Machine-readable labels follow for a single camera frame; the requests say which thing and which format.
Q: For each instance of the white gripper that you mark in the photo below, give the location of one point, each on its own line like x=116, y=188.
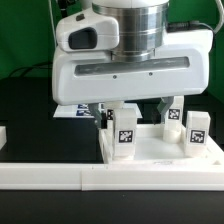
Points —
x=179, y=67

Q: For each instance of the white square table top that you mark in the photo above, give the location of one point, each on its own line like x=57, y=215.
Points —
x=151, y=149

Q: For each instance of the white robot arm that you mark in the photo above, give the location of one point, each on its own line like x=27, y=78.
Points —
x=125, y=50

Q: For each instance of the white marker sheet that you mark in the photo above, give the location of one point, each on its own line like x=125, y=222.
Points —
x=82, y=111

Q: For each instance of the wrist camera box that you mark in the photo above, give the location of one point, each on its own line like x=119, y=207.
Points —
x=87, y=30

